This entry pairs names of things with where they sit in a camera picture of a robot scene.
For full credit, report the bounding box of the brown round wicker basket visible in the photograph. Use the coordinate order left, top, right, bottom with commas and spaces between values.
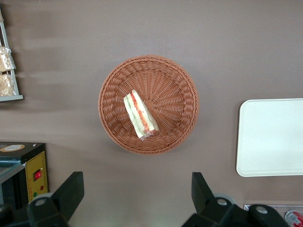
98, 54, 200, 156

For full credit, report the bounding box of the triangle sandwich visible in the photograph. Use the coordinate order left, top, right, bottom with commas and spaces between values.
123, 89, 159, 142

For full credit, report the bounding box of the clear bag of crackers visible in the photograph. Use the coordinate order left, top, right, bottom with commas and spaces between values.
0, 73, 18, 96
0, 46, 17, 73

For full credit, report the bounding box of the black food warmer machine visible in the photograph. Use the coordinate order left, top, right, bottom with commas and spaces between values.
0, 141, 49, 211

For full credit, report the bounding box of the red cola bottle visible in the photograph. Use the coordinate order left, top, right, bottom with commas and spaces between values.
285, 210, 303, 226

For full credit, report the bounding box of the beige plastic tray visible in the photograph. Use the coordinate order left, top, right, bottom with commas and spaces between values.
236, 98, 303, 177

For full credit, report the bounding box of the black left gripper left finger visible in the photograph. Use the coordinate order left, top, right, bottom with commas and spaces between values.
27, 171, 85, 227

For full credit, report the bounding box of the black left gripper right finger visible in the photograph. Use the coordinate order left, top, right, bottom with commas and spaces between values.
181, 172, 249, 227

